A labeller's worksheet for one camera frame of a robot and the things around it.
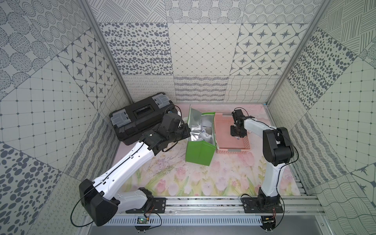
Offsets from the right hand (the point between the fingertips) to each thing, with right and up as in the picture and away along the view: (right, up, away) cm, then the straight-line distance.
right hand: (237, 134), depth 100 cm
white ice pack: (-23, -1, -4) cm, 23 cm away
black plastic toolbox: (-70, +9, -13) cm, 71 cm away
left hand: (-31, +8, -28) cm, 43 cm away
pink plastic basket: (-8, -6, -3) cm, 10 cm away
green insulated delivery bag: (-27, 0, -29) cm, 39 cm away
